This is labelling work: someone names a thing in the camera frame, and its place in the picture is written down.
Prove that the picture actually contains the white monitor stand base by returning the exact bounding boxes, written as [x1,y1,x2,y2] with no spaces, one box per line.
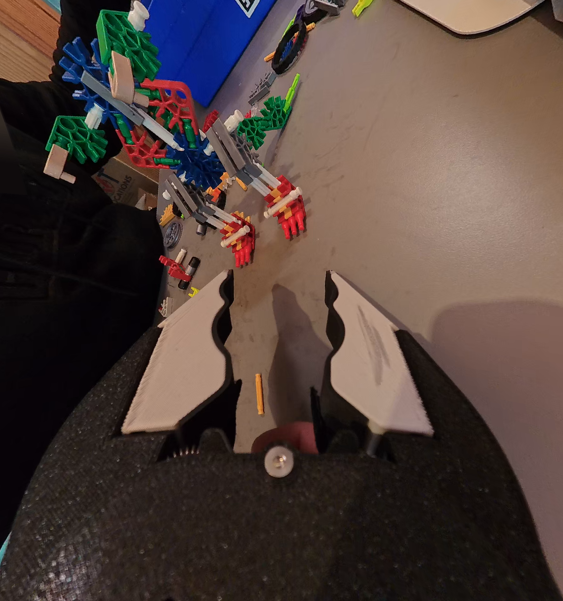
[396,0,542,36]

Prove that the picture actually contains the green fan connector assembly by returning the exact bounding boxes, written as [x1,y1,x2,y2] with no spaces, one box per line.
[223,73,301,148]

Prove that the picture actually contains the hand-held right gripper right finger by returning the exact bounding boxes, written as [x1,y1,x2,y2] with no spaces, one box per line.
[310,270,434,456]

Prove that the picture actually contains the dark grey connector piece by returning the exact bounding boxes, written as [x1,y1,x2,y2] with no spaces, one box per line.
[248,73,277,105]

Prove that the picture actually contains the colourful construction toy model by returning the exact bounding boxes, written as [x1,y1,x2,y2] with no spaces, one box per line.
[44,0,306,268]

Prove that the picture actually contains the red toy piece assembly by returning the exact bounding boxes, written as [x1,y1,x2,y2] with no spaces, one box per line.
[159,249,202,290]

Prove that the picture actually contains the large black toy tyre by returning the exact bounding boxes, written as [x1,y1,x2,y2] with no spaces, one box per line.
[271,21,309,75]

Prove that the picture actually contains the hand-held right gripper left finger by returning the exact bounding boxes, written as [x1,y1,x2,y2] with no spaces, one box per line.
[120,269,242,454]

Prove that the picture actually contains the person's right hand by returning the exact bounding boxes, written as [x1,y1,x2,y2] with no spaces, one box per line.
[251,421,320,454]

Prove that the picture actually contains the blue plastic bin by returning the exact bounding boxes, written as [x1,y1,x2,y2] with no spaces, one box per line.
[143,0,278,108]

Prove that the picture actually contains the grey spoked toy wheel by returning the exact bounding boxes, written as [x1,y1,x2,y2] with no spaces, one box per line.
[305,0,345,17]

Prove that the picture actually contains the printed cardboard box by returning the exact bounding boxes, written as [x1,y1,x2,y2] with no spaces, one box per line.
[91,157,160,209]

